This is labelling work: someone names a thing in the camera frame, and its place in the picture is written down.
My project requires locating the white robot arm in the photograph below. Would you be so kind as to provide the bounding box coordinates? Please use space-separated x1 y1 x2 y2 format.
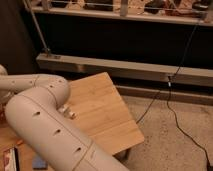
0 65 129 171

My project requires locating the wooden table leg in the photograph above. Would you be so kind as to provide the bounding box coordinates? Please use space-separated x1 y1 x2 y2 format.
123 149 131 160

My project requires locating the metal diagonal rod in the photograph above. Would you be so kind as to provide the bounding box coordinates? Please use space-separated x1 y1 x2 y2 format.
25 0 51 56

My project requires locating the blue sponge cloth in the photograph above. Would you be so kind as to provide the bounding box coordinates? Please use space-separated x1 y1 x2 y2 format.
32 155 48 170

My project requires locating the red and white box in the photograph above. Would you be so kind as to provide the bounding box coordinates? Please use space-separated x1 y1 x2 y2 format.
3 147 20 171

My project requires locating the upper cluttered shelf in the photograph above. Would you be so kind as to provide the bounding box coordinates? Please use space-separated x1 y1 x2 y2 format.
23 0 213 28

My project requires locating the black power cable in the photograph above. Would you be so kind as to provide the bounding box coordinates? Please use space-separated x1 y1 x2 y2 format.
135 19 213 171

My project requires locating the blue scoop orange handle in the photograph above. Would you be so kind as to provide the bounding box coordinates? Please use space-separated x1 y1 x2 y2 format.
15 139 24 146

